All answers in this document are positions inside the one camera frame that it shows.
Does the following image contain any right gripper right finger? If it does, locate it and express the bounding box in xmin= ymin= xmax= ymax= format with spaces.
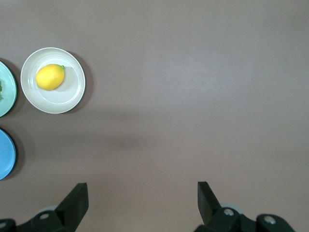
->
xmin=194 ymin=181 xmax=298 ymax=232

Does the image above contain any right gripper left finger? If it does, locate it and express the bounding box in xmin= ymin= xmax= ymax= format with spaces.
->
xmin=0 ymin=182 xmax=89 ymax=232

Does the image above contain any yellow lemon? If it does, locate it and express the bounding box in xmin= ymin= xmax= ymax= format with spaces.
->
xmin=35 ymin=63 xmax=66 ymax=91

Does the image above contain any blue plate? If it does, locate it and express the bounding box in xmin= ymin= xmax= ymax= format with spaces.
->
xmin=0 ymin=128 xmax=17 ymax=181

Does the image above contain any beige plate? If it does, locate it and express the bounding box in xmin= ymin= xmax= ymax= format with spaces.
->
xmin=20 ymin=47 xmax=86 ymax=115

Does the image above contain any light green plate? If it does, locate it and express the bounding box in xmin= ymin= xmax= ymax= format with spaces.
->
xmin=0 ymin=60 xmax=18 ymax=118

